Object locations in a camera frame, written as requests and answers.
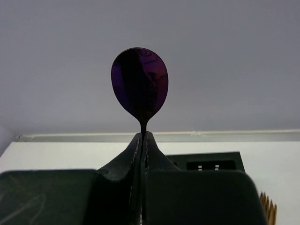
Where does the gold fork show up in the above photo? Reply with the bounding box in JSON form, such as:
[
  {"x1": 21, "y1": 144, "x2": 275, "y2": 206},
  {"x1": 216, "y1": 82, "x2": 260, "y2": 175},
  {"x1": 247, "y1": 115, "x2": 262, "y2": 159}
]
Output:
[{"x1": 260, "y1": 192, "x2": 277, "y2": 225}]

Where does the purple spoon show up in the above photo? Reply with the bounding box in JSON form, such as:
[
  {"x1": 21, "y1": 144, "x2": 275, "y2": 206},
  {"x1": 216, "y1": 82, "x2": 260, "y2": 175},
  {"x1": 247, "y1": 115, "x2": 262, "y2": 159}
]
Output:
[{"x1": 111, "y1": 47, "x2": 168, "y2": 134}]

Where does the black utensil container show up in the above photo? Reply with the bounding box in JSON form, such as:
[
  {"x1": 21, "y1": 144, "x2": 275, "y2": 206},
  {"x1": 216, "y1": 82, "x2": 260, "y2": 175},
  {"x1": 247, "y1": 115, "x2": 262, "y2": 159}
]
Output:
[{"x1": 167, "y1": 152, "x2": 245, "y2": 173}]

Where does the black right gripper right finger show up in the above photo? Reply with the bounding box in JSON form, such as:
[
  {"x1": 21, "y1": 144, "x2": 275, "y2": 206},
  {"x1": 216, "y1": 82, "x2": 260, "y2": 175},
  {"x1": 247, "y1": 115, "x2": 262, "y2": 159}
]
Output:
[{"x1": 142, "y1": 132, "x2": 180, "y2": 225}]

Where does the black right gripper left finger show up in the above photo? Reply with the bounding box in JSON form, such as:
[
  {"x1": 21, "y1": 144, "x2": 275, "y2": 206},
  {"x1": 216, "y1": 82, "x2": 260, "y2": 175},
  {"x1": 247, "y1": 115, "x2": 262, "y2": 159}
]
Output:
[{"x1": 96, "y1": 133, "x2": 143, "y2": 225}]

